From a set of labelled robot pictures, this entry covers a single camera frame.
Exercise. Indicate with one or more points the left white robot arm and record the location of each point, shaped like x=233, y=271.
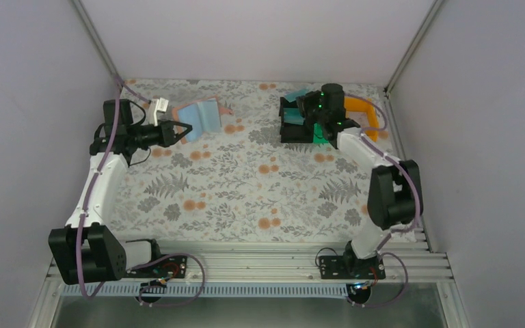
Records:
x=84, y=249

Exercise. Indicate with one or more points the orange leather card holder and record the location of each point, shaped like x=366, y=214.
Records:
x=203, y=115

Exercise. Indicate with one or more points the teal credit card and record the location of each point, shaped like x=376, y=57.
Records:
x=292, y=116
x=293, y=96

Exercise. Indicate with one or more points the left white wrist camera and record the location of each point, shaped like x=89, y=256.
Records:
x=157, y=106

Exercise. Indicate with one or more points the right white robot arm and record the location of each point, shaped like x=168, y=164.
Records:
x=394, y=197

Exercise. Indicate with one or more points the green plastic bin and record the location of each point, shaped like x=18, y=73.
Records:
x=319, y=135

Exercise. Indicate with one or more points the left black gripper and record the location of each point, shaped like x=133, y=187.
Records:
x=169, y=132

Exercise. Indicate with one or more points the aluminium mounting rail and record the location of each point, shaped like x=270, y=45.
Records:
x=294, y=262

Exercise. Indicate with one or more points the orange plastic bin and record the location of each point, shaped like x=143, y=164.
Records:
x=361, y=110

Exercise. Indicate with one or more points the black plastic bin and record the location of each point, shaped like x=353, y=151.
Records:
x=293, y=129

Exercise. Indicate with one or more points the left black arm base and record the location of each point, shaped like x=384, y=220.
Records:
x=154, y=269

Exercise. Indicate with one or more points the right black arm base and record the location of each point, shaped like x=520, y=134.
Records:
x=346, y=266

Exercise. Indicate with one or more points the floral table mat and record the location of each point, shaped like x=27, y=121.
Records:
x=241, y=184

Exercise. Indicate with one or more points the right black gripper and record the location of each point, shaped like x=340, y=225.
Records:
x=299, y=119

